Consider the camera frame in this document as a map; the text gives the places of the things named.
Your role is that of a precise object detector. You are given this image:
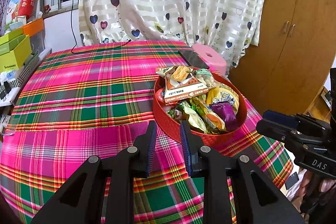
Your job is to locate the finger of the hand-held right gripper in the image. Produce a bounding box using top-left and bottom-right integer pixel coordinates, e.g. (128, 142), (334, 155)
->
(256, 119), (299, 142)
(262, 110), (299, 126)

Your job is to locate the red lid jelly cup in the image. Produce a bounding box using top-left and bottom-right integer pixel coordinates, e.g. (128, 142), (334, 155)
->
(154, 88), (166, 104)

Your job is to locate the black white patterned box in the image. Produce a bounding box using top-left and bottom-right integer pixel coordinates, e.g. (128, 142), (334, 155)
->
(10, 52), (40, 88)

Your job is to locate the white orange cracker packet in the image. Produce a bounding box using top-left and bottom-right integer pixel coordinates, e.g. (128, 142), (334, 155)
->
(155, 66), (216, 105)

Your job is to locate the colourful printed box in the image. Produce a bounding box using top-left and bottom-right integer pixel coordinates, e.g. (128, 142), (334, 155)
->
(0, 0), (29, 30)

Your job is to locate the round red plastic basket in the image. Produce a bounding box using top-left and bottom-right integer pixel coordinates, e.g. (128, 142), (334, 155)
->
(153, 69), (247, 147)

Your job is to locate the clear plastic storage box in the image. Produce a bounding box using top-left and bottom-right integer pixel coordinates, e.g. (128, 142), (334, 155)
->
(29, 30), (46, 55)

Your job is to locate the black cable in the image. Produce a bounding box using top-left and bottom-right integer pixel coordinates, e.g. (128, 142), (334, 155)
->
(71, 0), (132, 54)

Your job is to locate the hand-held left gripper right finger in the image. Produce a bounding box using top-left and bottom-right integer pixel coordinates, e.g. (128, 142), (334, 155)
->
(179, 120), (306, 224)

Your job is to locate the black smartphone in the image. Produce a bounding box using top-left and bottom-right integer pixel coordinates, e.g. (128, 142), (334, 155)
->
(178, 50), (209, 69)

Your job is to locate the yellow snack packet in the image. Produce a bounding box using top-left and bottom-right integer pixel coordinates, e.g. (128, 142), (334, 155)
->
(206, 83), (240, 111)

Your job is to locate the purple snack packet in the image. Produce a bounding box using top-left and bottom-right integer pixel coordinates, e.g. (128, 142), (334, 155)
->
(209, 103), (237, 132)

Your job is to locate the pink plastic stool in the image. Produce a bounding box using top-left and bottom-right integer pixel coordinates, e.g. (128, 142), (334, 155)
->
(192, 44), (227, 75)

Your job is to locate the deep lime green box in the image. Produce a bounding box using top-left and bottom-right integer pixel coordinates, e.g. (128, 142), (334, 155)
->
(0, 34), (33, 72)

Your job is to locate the flat lime green box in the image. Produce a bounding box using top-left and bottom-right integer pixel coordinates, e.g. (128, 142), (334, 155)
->
(0, 29), (24, 46)

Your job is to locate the green snack packet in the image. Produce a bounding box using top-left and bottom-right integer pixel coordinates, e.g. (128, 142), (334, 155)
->
(167, 105), (185, 120)

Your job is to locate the mint green peanut packet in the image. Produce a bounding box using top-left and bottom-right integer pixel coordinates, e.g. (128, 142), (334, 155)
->
(196, 69), (219, 88)

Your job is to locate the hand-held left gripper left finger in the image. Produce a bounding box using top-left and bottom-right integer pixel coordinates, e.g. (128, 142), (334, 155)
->
(31, 120), (158, 224)

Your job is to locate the wooden wardrobe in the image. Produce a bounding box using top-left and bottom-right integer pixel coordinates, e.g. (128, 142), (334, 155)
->
(228, 0), (336, 114)

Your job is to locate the orange box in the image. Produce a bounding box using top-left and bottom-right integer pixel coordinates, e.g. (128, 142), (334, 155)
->
(22, 18), (44, 37)

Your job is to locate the person's right hand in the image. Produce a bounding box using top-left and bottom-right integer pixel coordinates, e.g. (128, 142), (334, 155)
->
(299, 168), (336, 197)

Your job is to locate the pink plaid tablecloth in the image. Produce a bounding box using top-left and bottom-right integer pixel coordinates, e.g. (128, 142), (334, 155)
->
(0, 40), (293, 224)

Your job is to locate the small mint white box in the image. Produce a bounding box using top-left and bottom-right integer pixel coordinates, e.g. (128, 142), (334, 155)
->
(9, 17), (27, 30)

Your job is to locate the gold cheese print snack bar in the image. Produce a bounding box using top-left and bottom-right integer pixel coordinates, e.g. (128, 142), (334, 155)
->
(196, 101), (227, 131)

